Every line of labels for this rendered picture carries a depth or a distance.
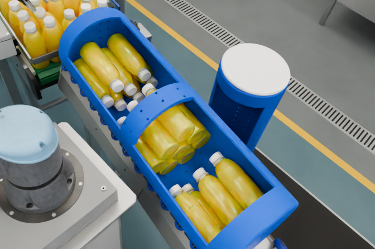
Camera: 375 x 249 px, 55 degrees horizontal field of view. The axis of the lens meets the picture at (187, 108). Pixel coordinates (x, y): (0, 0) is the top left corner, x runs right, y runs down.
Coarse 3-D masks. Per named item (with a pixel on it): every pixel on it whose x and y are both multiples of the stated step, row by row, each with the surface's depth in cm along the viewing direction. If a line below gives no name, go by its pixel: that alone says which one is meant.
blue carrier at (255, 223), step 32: (64, 32) 118; (96, 32) 127; (128, 32) 137; (64, 64) 123; (160, 64) 127; (96, 96) 111; (160, 96) 101; (192, 96) 104; (128, 128) 101; (224, 128) 99; (192, 160) 120; (256, 160) 95; (160, 192) 97; (288, 192) 92; (192, 224) 90; (256, 224) 82
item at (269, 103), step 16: (224, 80) 137; (224, 96) 175; (240, 96) 135; (256, 96) 134; (272, 96) 135; (224, 112) 187; (240, 112) 185; (256, 112) 176; (272, 112) 148; (240, 128) 193; (256, 128) 152; (256, 144) 170
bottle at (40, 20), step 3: (45, 12) 137; (48, 12) 139; (45, 15) 137; (48, 15) 138; (51, 15) 139; (39, 18) 136; (42, 18) 137; (54, 18) 140; (39, 21) 138; (42, 21) 137; (57, 21) 143; (39, 24) 139; (42, 24) 138; (57, 24) 142; (60, 24) 145; (60, 27) 144
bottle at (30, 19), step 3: (30, 18) 135; (33, 18) 136; (21, 21) 133; (24, 21) 133; (27, 21) 134; (30, 21) 134; (33, 21) 135; (36, 21) 137; (21, 24) 134; (24, 24) 134; (36, 24) 137; (21, 27) 135; (24, 27) 134; (36, 27) 137; (39, 27) 138; (21, 30) 136; (24, 30) 135; (39, 30) 139
